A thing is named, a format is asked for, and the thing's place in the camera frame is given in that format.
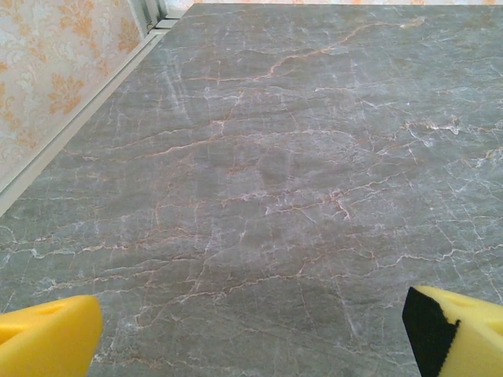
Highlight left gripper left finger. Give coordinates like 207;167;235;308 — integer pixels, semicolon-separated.
0;294;105;377

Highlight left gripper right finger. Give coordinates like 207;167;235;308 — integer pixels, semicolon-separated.
401;285;503;377

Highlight aluminium table edge rail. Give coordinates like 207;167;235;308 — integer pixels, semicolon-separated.
0;17;185;218

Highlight aluminium corner post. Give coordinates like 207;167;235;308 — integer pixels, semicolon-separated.
127;0;170;31

